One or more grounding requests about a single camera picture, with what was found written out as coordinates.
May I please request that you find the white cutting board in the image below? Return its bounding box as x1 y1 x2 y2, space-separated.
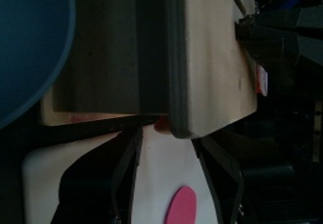
21 123 237 224

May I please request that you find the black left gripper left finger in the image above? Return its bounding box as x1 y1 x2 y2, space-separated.
50 123 145 224

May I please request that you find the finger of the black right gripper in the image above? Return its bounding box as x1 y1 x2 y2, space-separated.
233 13 264 51

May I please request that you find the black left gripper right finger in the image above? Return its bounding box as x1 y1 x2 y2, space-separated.
190 134 246 224

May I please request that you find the wooden drawer box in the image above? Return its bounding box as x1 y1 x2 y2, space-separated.
38 0 258 140

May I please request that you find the pink dough disc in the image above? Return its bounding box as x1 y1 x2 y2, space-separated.
164 185 197 224

